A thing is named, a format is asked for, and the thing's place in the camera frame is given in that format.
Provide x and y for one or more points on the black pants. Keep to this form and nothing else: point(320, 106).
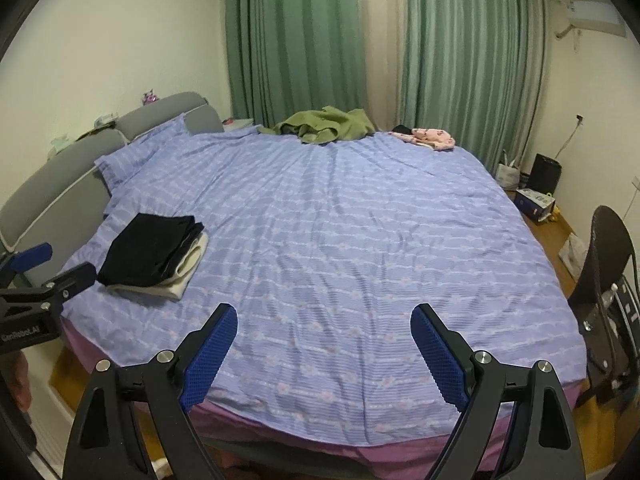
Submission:
point(149, 250)

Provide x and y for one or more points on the right green curtain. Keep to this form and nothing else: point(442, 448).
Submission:
point(475, 69)

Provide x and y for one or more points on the person's hand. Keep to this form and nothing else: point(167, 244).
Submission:
point(21, 385)

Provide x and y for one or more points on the purple patterned bed sheet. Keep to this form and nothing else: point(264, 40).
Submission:
point(324, 251)

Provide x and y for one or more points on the green curtain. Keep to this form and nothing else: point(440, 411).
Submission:
point(285, 56)
point(475, 69)

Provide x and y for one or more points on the pink floral garment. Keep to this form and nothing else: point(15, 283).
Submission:
point(435, 139)

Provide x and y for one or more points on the olive green garment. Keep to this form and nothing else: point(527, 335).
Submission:
point(324, 126)

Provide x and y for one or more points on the black wicker chair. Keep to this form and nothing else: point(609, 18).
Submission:
point(605, 302)

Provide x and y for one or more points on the blue cardboard box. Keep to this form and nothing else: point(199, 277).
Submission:
point(537, 206)

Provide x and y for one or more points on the left green curtain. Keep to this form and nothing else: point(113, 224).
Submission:
point(285, 56)

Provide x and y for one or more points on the cream folded garment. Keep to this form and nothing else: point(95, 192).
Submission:
point(173, 287)

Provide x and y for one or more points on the white paper bag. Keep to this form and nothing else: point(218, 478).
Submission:
point(508, 177)

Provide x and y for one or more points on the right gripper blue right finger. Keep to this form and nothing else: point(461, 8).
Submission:
point(541, 442)

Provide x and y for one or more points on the grey upholstered headboard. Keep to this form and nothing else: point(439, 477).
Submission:
point(62, 203)

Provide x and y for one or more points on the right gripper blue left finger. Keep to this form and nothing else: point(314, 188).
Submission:
point(106, 441)

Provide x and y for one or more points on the white air conditioner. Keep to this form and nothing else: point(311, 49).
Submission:
point(592, 15)

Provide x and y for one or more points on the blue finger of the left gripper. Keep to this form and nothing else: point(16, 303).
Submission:
point(21, 262)
point(67, 285)

